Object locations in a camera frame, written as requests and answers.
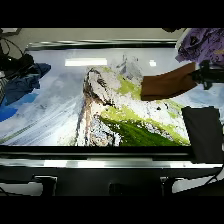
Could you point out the brown garment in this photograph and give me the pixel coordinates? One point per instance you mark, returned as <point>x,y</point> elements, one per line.
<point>165,86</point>

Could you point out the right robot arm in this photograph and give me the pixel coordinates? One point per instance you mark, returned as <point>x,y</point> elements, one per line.
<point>214,75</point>

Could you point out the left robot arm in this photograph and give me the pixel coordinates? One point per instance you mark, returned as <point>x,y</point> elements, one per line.
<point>45,185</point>

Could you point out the dark blue garment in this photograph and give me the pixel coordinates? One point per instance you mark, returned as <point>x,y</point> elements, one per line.
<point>24,82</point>

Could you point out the black folded garment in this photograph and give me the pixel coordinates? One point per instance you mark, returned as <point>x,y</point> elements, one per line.
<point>203,133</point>

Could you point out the purple printed garment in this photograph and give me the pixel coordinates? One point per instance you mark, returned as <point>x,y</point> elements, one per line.
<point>204,44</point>

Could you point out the silver frame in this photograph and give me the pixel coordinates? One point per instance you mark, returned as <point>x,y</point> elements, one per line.
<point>110,163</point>

